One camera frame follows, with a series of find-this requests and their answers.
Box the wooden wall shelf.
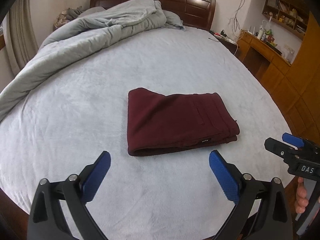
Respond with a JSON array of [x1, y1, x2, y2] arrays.
[[263, 0, 309, 40]]

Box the grey duvet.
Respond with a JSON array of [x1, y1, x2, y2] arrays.
[[1, 0, 191, 131]]

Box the beige curtain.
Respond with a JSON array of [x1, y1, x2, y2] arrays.
[[1, 0, 39, 75]]

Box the dark wooden headboard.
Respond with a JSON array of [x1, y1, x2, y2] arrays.
[[89, 0, 217, 32]]

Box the person's right hand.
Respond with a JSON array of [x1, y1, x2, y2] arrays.
[[295, 177, 309, 214]]

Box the wooden desk cabinet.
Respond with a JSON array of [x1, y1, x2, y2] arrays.
[[236, 14, 319, 143]]

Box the maroon pants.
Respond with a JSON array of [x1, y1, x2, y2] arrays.
[[127, 88, 240, 157]]

